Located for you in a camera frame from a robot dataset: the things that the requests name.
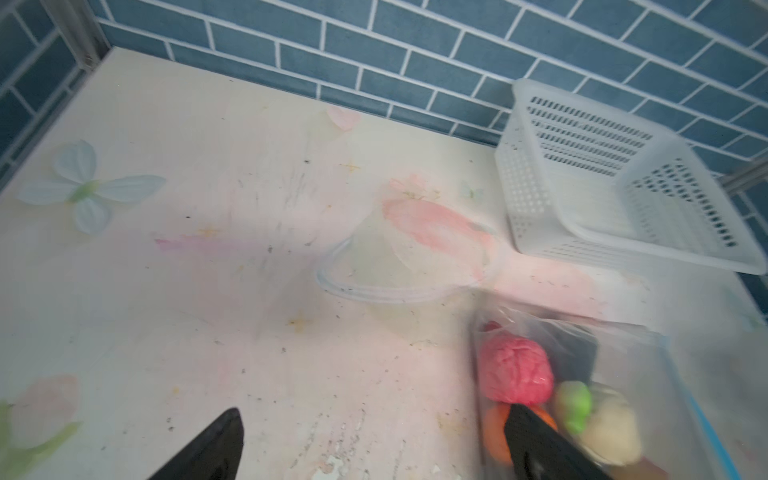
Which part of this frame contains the pink toy fruit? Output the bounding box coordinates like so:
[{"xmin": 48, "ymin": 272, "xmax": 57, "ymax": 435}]
[{"xmin": 477, "ymin": 332, "xmax": 554, "ymax": 405}]

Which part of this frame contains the white plastic mesh basket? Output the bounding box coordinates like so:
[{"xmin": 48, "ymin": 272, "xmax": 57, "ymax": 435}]
[{"xmin": 495, "ymin": 79, "xmax": 767, "ymax": 275}]

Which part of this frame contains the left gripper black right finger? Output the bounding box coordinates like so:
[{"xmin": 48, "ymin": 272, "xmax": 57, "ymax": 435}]
[{"xmin": 504, "ymin": 404, "xmax": 611, "ymax": 480}]

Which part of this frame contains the cream toy food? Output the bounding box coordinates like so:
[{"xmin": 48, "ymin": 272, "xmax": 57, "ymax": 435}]
[{"xmin": 577, "ymin": 383, "xmax": 643, "ymax": 467}]

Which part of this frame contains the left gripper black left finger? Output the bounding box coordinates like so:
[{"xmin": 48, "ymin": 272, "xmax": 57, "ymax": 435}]
[{"xmin": 149, "ymin": 407, "xmax": 244, "ymax": 480}]

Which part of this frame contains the black toy eggplant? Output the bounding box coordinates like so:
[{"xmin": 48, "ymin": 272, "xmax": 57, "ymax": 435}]
[{"xmin": 552, "ymin": 326, "xmax": 598, "ymax": 437}]

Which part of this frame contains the clear zip top bag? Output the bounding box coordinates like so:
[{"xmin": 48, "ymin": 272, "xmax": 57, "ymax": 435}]
[{"xmin": 471, "ymin": 294, "xmax": 737, "ymax": 479}]

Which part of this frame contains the orange toy fruit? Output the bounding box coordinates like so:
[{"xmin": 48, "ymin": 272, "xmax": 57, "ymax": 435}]
[{"xmin": 481, "ymin": 403, "xmax": 559, "ymax": 466}]

